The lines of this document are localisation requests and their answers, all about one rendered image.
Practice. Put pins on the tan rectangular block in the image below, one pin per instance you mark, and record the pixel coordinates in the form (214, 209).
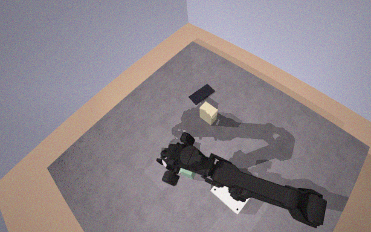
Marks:
(208, 113)

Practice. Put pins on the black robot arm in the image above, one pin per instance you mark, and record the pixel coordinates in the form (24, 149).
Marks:
(304, 205)

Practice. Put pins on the glass french press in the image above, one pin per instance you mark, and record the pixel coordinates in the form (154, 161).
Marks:
(160, 160)

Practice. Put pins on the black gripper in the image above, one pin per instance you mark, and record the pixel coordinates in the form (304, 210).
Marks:
(171, 176)

